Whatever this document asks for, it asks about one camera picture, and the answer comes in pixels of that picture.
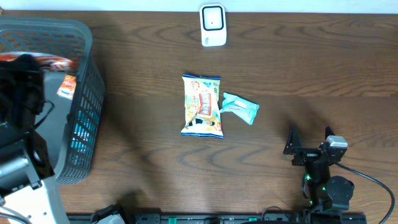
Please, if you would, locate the red brown chocolate bar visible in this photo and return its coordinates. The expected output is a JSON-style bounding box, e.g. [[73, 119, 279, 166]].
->
[[1, 52, 80, 72]]

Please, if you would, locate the small orange snack packet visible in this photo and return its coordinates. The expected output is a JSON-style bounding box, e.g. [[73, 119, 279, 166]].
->
[[57, 75, 76, 100]]

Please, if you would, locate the teal wet wipes pack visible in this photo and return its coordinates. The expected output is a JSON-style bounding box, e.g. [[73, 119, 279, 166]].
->
[[220, 92, 260, 125]]

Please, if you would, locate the yellow snack bag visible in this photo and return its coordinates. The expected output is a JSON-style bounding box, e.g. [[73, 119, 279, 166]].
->
[[181, 73, 224, 139]]

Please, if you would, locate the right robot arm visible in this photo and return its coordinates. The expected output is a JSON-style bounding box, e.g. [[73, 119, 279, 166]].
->
[[283, 126, 354, 223]]

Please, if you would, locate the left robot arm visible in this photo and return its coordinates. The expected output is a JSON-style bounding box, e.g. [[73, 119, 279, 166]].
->
[[1, 54, 69, 224]]

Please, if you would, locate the white barcode scanner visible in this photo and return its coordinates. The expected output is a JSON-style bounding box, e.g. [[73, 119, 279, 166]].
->
[[199, 4, 227, 47]]

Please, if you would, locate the grey plastic shopping basket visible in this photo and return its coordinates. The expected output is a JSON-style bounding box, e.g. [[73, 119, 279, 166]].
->
[[1, 16, 105, 185]]

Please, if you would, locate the left black cable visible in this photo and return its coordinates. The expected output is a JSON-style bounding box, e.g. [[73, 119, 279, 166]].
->
[[30, 98, 55, 129]]

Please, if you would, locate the black cable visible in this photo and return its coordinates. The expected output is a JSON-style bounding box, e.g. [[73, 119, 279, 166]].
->
[[30, 98, 55, 129], [333, 161, 396, 224]]

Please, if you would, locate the right black cable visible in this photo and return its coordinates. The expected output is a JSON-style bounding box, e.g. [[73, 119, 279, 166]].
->
[[333, 161, 396, 224]]

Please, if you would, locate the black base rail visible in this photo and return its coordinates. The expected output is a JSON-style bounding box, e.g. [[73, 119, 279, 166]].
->
[[68, 213, 367, 224]]

